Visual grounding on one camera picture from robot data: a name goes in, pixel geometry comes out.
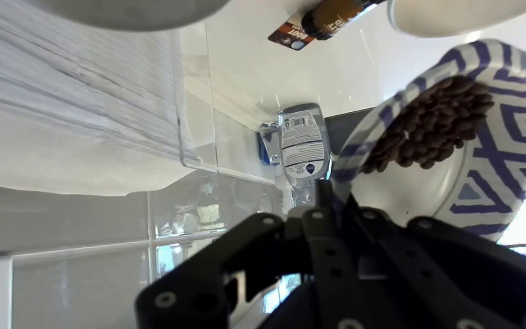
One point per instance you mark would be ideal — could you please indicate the blue patterned paper plate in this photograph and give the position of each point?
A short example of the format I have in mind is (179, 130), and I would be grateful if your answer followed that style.
(506, 147)

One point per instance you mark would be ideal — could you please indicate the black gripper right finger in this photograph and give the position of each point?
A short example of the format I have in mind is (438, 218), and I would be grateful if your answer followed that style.
(457, 275)

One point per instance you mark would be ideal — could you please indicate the brown coffee beans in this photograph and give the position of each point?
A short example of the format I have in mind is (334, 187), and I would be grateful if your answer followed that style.
(433, 121)

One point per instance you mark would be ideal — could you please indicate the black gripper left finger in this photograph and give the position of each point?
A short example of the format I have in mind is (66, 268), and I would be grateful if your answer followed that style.
(214, 258)

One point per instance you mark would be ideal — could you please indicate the dark brown snack wrapper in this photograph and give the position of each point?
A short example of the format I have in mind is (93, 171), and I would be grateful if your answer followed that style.
(329, 19)

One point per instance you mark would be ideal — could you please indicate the water bottle with green cap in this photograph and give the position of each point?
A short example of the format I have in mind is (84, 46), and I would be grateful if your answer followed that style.
(301, 143)

